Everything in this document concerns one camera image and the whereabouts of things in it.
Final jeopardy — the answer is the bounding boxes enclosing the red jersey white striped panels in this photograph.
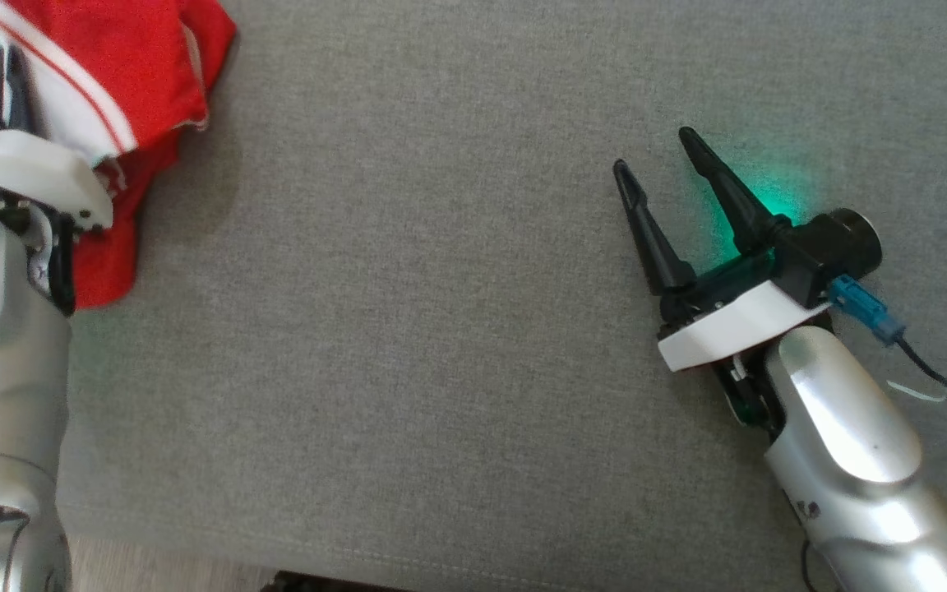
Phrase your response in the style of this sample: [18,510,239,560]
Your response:
[0,0,238,312]

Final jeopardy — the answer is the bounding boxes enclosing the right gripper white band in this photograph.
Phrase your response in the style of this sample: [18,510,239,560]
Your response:
[612,126,833,373]

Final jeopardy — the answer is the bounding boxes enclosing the blue right cable connector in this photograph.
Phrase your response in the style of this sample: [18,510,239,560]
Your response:
[827,275,907,345]

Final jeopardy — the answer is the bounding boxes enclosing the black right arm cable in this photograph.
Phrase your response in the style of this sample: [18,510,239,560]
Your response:
[893,335,947,463]

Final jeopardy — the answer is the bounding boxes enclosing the thin white right cable tie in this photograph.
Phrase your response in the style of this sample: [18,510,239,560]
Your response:
[886,378,947,405]

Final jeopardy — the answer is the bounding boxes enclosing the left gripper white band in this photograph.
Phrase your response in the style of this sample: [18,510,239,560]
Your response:
[0,47,114,233]

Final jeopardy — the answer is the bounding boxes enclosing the grey fabric sofa seat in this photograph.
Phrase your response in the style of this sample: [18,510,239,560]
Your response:
[54,0,947,592]

